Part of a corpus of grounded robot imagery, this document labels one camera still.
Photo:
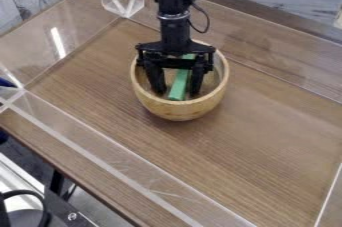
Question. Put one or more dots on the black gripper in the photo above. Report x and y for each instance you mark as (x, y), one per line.
(175, 52)

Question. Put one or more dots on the green rectangular block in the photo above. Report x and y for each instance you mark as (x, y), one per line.
(179, 85)

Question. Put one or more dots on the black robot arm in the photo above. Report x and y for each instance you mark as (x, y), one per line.
(175, 7)

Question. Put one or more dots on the brown wooden bowl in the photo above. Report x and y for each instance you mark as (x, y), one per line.
(192, 107)

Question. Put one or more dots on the blue object at edge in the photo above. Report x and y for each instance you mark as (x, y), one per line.
(5, 83)

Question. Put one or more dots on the black metal table leg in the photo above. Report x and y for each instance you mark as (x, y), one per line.
(56, 182)

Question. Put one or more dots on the clear acrylic corner bracket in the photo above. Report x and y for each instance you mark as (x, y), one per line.
(124, 8)

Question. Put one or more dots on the clear acrylic tray wall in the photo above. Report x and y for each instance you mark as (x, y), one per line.
(256, 164)

